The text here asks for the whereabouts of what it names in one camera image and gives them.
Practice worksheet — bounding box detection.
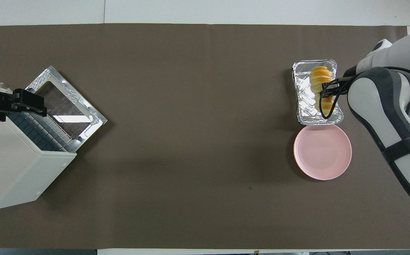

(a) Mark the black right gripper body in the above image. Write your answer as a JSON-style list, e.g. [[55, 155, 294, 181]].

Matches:
[[337, 66, 358, 96]]

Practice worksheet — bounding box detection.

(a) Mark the golden sliced bread loaf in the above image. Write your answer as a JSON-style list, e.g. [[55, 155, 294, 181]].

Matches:
[[310, 66, 335, 115]]

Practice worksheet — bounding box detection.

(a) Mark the aluminium foil tray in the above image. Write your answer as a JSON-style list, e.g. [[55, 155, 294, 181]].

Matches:
[[292, 59, 344, 125]]

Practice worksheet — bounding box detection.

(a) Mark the cream toaster oven body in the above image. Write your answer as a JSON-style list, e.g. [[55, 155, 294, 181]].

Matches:
[[0, 80, 77, 211]]

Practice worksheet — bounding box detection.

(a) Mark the pink round plate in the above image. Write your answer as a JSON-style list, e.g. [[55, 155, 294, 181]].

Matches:
[[293, 124, 352, 181]]

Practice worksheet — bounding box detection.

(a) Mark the brown table mat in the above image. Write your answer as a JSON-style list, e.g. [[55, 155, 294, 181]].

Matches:
[[0, 24, 410, 250]]

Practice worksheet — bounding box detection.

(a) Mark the metal wire oven rack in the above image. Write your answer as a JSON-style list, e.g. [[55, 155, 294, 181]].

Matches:
[[8, 103, 83, 143]]

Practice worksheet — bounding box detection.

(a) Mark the glass oven door metal frame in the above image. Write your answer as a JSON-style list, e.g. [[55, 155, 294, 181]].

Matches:
[[24, 66, 108, 143]]

